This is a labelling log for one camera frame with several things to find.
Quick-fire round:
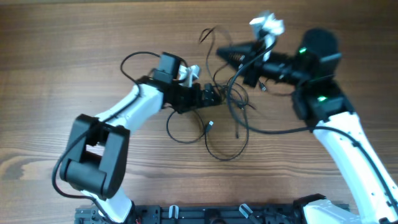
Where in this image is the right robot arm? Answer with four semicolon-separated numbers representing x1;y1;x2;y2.
216;28;397;223

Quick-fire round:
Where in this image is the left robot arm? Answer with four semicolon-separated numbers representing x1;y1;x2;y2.
52;52;221;223

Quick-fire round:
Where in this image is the left camera black cable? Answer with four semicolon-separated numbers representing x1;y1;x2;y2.
51;51;162;224

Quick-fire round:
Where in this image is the camera black cable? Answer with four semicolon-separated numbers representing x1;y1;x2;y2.
51;51;162;224
226;40;398;212

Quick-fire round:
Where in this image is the right camera black cable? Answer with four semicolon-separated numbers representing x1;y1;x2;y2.
226;40;398;212

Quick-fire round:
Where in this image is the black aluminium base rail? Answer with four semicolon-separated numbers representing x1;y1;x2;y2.
74;203;299;224

